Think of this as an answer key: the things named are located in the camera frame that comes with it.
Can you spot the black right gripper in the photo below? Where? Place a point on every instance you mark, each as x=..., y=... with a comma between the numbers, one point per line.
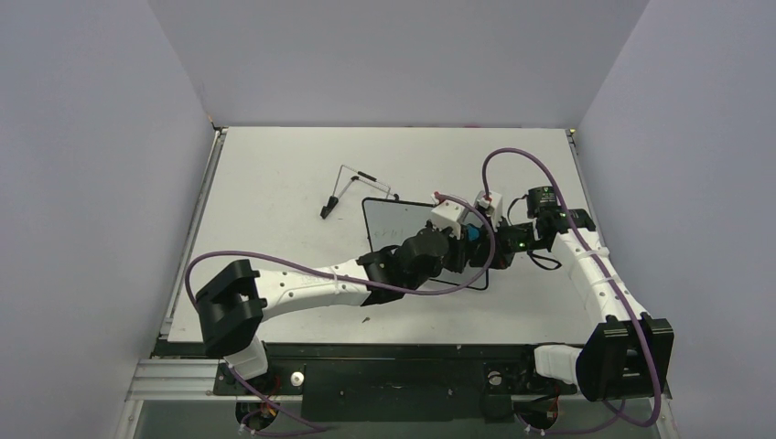
x=490, y=253

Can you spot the wire whiteboard stand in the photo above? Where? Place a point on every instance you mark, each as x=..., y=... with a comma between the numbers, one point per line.
x=346, y=177

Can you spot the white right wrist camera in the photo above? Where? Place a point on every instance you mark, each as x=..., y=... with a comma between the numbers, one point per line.
x=490, y=205

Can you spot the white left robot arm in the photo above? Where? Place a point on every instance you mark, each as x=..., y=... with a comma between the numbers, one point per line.
x=234, y=302

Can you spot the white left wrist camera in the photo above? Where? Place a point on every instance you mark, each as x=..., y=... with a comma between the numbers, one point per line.
x=449, y=214

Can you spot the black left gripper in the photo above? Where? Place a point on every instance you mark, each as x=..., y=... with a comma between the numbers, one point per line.
x=459, y=248

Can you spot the black framed whiteboard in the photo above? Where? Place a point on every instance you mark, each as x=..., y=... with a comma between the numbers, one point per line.
x=391, y=222

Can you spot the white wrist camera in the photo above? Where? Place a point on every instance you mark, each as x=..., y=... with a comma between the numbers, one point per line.
x=490, y=205
x=449, y=214

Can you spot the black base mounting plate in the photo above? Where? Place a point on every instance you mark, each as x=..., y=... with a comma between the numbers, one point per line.
x=509, y=379

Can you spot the blue whiteboard eraser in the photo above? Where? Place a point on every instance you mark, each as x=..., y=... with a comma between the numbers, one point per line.
x=473, y=233

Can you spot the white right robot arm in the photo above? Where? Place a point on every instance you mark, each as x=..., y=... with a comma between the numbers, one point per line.
x=628, y=353

